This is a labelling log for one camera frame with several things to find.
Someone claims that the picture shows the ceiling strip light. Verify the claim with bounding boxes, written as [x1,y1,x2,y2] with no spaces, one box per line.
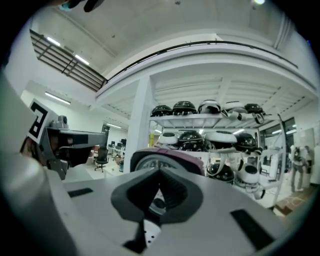
[74,54,90,66]
[46,36,61,48]
[44,91,72,106]

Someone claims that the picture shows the black balcony handrail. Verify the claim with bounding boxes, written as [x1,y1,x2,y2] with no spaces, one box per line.
[107,39,300,81]

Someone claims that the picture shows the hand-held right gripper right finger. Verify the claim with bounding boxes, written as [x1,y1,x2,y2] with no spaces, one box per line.
[146,167,289,256]

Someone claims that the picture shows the white metal shelf rack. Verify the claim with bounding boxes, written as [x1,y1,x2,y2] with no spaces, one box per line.
[129,74,289,209]

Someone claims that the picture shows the black office chair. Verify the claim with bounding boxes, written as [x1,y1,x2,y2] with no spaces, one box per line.
[94,147,110,173]

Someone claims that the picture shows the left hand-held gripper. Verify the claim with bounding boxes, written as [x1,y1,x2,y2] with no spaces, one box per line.
[26,98,108,181]

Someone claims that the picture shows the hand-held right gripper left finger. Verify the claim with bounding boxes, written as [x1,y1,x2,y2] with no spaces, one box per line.
[62,167,161,256]

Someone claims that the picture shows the purple rice cooker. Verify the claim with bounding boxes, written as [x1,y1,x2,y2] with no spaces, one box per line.
[130,146,206,251]

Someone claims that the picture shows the white desks with monitors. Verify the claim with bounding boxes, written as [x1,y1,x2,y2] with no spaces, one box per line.
[107,138,129,161]

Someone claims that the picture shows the rack of black and white helmets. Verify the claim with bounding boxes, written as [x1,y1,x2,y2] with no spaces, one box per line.
[149,99,272,201]

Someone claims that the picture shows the white rectangular table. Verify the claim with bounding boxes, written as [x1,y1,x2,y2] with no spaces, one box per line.
[103,164,132,180]

